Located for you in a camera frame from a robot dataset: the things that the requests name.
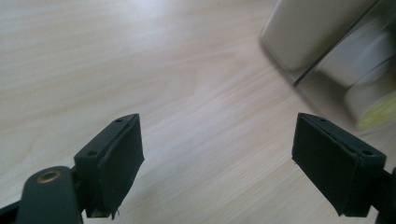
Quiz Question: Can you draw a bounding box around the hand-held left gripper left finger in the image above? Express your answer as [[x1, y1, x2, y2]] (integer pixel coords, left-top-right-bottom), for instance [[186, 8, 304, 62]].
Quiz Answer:
[[73, 113, 146, 219]]

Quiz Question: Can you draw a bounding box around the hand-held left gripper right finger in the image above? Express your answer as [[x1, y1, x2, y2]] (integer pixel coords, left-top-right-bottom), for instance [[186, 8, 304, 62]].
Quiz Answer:
[[290, 112, 388, 217]]

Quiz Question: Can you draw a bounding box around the white cylinder with yellow end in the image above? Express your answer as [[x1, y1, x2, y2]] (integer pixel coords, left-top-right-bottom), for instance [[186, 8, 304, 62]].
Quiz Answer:
[[344, 78, 396, 131]]

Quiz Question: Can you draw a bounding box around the beige rounded container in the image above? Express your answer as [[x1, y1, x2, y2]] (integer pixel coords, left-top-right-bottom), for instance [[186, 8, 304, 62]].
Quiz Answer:
[[259, 0, 379, 73]]

